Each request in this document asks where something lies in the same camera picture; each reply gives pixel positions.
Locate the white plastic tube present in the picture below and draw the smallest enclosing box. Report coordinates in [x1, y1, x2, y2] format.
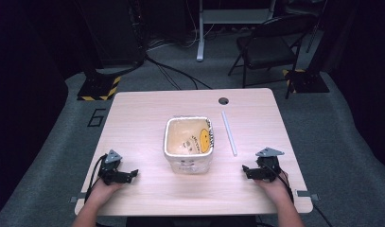
[220, 110, 238, 157]

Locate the thin black floor cable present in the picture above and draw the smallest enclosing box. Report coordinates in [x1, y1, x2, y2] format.
[155, 64, 183, 92]

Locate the white metal desk frame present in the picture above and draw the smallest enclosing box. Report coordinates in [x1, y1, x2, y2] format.
[195, 0, 277, 62]

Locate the person's left hand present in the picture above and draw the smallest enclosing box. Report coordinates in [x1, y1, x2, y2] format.
[85, 178, 125, 210]

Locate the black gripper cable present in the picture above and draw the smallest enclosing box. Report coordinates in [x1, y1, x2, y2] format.
[265, 160, 296, 204]
[84, 153, 109, 203]

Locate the black striped stand base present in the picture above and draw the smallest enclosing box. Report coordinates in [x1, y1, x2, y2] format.
[282, 68, 331, 95]
[77, 74, 123, 102]

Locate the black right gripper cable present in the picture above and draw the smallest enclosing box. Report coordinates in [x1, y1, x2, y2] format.
[265, 160, 296, 204]

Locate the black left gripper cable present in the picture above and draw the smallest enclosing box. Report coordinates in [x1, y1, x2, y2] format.
[84, 153, 109, 203]

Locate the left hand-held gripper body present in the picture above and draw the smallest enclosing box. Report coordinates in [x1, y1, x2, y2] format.
[97, 148, 129, 186]

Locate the white square smiley bin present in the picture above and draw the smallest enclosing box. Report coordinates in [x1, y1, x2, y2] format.
[163, 115, 215, 175]

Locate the black folding chair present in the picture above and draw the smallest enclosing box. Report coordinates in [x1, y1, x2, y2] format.
[227, 13, 318, 100]

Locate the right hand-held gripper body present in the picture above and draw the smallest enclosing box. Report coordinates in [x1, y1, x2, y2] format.
[252, 147, 286, 183]

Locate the person's right hand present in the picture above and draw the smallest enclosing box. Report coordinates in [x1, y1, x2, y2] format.
[254, 171, 292, 206]

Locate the grey table edge bracket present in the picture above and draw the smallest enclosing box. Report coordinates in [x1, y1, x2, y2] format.
[295, 189, 321, 202]
[69, 191, 88, 203]

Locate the thick black floor cable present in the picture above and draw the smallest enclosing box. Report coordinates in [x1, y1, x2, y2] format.
[144, 54, 214, 91]

